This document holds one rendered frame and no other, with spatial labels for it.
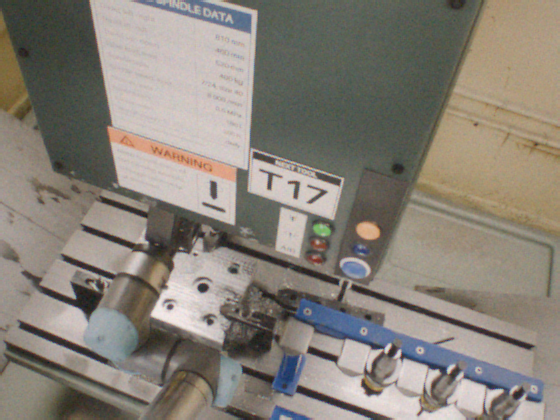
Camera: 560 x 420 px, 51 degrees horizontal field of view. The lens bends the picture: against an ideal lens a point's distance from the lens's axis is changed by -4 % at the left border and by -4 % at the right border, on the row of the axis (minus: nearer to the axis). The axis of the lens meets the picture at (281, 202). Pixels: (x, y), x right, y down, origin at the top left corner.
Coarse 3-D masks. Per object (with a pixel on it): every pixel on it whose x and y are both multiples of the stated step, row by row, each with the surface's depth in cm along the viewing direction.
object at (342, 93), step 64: (0, 0) 57; (64, 0) 54; (256, 0) 48; (320, 0) 46; (384, 0) 44; (448, 0) 42; (64, 64) 61; (256, 64) 53; (320, 64) 50; (384, 64) 48; (448, 64) 46; (64, 128) 70; (256, 128) 59; (320, 128) 56; (384, 128) 53; (128, 192) 76; (384, 256) 70
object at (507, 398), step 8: (504, 392) 100; (512, 392) 97; (496, 400) 101; (504, 400) 99; (512, 400) 97; (520, 400) 97; (496, 408) 101; (504, 408) 99; (512, 408) 99; (504, 416) 101
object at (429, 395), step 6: (432, 372) 106; (438, 372) 106; (426, 378) 105; (432, 378) 105; (426, 384) 104; (426, 390) 104; (456, 390) 104; (426, 396) 105; (432, 396) 103; (456, 396) 103; (432, 402) 104; (438, 402) 104; (444, 402) 104; (450, 402) 103
